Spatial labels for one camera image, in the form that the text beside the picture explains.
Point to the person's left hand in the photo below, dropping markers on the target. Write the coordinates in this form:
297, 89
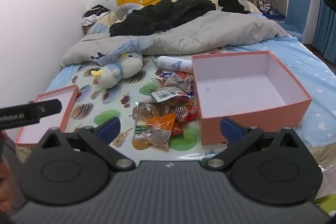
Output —
4, 171

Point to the green plastic item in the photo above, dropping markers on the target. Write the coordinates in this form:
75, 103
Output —
326, 201

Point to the white spray bottle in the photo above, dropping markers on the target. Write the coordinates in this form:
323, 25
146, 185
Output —
170, 64

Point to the cartoon print blanket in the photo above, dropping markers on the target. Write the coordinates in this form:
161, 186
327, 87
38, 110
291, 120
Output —
102, 27

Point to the row of small bottles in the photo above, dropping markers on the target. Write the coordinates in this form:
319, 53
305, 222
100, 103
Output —
260, 2

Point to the pile of mixed clothes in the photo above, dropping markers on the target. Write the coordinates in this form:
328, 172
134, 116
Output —
92, 14

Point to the small black garment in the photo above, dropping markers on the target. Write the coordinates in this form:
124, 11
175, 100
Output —
231, 5

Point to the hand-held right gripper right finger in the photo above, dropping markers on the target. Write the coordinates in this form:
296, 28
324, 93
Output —
231, 126

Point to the clear packet dark contents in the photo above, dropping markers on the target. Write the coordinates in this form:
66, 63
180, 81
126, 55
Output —
179, 81

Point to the orange storage box left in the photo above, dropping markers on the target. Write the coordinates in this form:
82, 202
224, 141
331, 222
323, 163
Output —
56, 94

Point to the red clear noodle snack packet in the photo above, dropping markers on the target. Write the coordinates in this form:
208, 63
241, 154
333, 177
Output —
168, 74

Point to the black clothing heap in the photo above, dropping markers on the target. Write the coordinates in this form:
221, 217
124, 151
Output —
162, 16

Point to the orange clear food packet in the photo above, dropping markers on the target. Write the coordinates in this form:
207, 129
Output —
160, 124

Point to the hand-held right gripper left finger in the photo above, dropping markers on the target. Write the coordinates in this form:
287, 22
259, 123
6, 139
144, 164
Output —
109, 126

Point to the blue covered chair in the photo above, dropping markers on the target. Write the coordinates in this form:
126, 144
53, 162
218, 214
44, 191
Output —
296, 11

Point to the white blue plush penguin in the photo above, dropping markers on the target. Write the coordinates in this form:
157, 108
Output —
126, 66

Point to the pink cardboard box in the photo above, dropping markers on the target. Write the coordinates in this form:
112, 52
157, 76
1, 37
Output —
236, 90

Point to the blue white food packet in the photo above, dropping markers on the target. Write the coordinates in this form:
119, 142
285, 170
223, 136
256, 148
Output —
168, 93

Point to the red foil packet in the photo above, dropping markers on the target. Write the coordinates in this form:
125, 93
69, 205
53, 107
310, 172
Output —
183, 108
178, 130

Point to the grey duvet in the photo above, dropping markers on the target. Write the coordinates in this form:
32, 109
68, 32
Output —
210, 32

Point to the blue bedside table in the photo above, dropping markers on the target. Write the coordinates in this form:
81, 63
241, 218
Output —
273, 14

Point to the white pillow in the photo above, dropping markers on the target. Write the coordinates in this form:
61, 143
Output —
253, 6

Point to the blue curtain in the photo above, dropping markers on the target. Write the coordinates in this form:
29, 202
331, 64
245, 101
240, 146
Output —
325, 29

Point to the fruit print tablecloth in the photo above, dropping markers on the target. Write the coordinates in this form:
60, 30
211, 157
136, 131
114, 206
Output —
115, 98

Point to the gold header sausage packet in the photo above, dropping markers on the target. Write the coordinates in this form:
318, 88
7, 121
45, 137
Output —
143, 113

